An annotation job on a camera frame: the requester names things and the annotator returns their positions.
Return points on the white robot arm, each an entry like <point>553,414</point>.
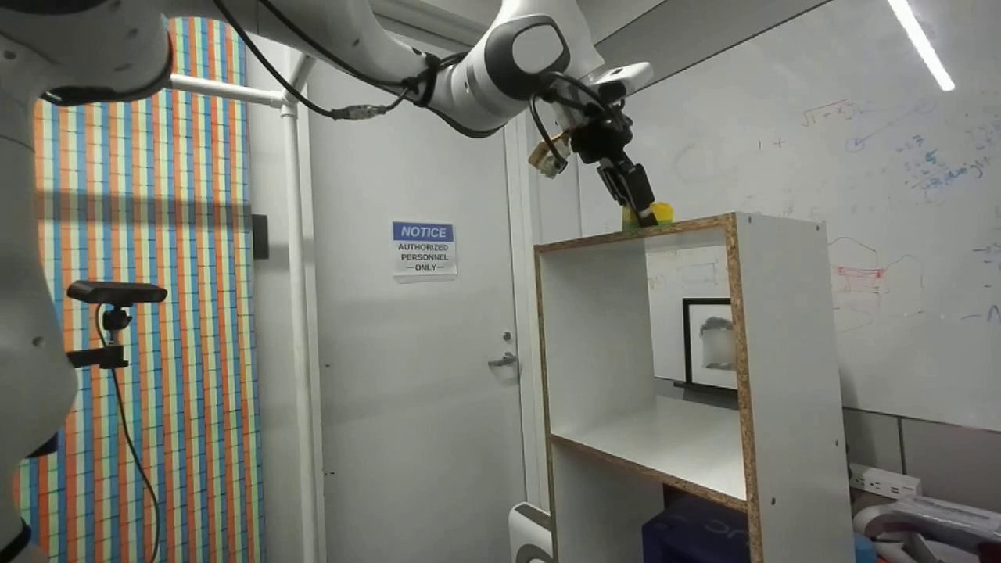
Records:
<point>116,50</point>

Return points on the silver door handle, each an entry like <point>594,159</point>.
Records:
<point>509,367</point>

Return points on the colourful striped curtain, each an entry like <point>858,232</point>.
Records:
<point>113,175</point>

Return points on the black framed portrait photo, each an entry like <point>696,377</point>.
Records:
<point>708,342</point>

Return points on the yellow and green toy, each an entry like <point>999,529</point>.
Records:
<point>655,214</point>

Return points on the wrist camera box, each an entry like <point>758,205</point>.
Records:
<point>550,157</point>

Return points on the black camera on stand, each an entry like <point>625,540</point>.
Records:
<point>113,306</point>

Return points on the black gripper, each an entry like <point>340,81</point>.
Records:
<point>598,139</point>

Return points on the grey door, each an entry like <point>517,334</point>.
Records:
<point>421,440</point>

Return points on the white particle-board shelf unit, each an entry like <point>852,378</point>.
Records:
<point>626,437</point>

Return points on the blue and white notice sign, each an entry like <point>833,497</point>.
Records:
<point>424,247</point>

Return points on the blue storage bin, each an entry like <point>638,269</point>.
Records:
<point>696,531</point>

